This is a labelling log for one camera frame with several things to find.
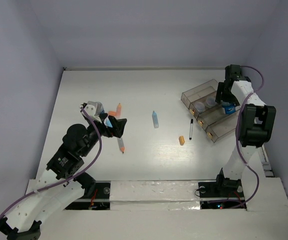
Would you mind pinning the orange highlighter cap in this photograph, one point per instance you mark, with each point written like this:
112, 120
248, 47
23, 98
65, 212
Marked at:
112, 113

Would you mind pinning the black whiteboard marker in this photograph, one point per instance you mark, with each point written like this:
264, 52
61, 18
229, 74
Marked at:
191, 130

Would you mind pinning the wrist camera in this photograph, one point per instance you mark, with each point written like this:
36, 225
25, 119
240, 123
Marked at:
90, 108
233, 71

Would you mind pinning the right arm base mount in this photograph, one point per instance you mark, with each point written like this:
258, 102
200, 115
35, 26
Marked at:
212, 196

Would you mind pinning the yellow highlighter cap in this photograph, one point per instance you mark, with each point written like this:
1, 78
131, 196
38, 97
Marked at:
181, 140

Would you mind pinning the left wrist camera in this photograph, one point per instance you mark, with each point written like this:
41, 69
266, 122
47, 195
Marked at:
90, 108

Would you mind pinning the clear four-compartment organizer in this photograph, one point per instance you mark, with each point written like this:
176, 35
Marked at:
213, 121

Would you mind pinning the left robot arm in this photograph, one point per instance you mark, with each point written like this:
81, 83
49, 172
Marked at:
62, 182

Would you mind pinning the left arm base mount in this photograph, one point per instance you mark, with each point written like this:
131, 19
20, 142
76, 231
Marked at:
99, 200

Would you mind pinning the orange highlighter upper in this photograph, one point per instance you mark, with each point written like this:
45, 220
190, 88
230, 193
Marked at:
118, 111

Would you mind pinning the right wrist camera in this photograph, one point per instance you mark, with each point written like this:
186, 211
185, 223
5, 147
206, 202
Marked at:
233, 71

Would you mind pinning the blue paint jar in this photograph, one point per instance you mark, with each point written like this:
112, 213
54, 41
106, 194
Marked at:
100, 108
229, 108

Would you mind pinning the blue highlighter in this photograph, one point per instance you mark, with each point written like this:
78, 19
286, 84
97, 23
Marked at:
155, 120

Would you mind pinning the clear paperclip jar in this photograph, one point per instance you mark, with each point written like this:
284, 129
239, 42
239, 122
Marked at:
210, 101
200, 107

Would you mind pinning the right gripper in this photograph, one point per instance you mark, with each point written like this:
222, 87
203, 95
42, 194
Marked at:
221, 95

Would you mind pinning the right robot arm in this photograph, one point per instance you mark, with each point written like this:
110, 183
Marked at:
254, 124

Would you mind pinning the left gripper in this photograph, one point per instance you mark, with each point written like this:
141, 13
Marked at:
117, 128

